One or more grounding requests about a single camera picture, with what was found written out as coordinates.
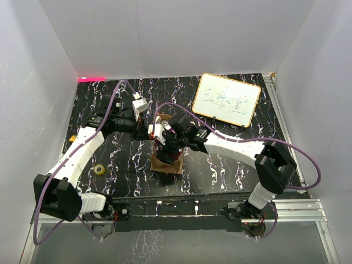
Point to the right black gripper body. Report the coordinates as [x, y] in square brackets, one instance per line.
[172, 140]

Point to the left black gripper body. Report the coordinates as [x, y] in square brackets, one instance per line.
[130, 125]

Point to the brown canvas tote bag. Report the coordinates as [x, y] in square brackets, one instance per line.
[159, 166]

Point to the red soda can front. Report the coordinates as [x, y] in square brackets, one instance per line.
[175, 153]

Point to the purple soda can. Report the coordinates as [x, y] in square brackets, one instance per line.
[165, 124]

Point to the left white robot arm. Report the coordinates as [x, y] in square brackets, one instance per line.
[55, 192]

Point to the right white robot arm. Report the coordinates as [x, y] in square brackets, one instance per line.
[273, 163]

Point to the yellow tape roll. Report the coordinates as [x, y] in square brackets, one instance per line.
[99, 169]

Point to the small orange object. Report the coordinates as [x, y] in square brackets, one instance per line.
[72, 138]

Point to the pink marker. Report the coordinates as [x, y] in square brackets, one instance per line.
[88, 80]

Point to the small whiteboard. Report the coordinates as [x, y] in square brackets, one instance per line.
[225, 99]

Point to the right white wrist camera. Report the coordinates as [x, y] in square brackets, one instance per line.
[155, 132]

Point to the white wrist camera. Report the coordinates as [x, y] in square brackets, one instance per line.
[140, 106]
[155, 132]

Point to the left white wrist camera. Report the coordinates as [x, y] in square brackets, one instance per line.
[140, 106]

